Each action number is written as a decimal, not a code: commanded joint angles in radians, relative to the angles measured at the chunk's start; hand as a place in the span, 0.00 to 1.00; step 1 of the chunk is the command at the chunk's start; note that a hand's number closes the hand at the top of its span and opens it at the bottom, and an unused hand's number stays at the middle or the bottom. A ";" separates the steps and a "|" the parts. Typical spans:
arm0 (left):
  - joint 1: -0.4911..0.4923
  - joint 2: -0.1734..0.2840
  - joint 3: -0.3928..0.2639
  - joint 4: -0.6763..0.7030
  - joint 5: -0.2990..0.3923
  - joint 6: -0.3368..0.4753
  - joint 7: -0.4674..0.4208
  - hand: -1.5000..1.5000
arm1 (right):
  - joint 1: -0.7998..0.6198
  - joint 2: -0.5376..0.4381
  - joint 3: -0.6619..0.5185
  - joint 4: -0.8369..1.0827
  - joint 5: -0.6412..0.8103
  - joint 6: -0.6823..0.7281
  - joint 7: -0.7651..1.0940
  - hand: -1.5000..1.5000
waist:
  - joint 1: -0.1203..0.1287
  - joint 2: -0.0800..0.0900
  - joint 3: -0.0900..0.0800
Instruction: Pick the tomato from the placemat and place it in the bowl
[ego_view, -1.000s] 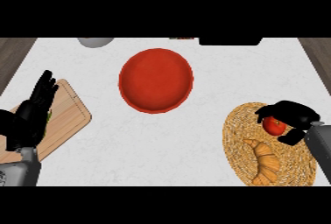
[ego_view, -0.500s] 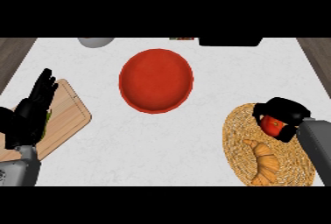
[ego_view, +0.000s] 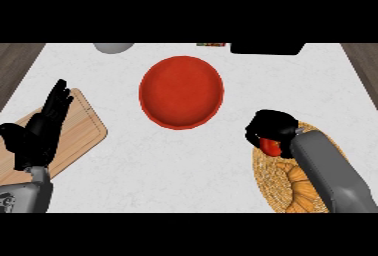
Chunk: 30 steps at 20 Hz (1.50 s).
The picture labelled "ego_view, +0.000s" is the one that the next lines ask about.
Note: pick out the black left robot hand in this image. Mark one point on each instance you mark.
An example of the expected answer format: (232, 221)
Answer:
(43, 133)

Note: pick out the red bowl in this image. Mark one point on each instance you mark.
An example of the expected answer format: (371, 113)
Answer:
(180, 92)

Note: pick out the pale wooden cutting board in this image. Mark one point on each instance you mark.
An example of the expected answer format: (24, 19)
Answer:
(79, 130)

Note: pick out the small multicoloured object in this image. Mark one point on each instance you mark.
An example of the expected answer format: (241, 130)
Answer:
(210, 44)

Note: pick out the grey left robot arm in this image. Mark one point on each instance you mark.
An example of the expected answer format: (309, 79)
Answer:
(27, 193)

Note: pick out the black appliance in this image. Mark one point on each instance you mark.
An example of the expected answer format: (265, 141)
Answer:
(266, 48)

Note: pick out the woven yellow round placemat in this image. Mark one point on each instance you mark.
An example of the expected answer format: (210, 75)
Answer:
(278, 180)

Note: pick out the grey rounded object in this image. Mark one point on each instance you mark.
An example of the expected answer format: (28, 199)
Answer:
(114, 47)

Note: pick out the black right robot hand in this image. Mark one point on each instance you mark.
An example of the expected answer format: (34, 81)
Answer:
(274, 126)

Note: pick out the red tomato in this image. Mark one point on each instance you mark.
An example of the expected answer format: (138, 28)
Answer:
(271, 147)

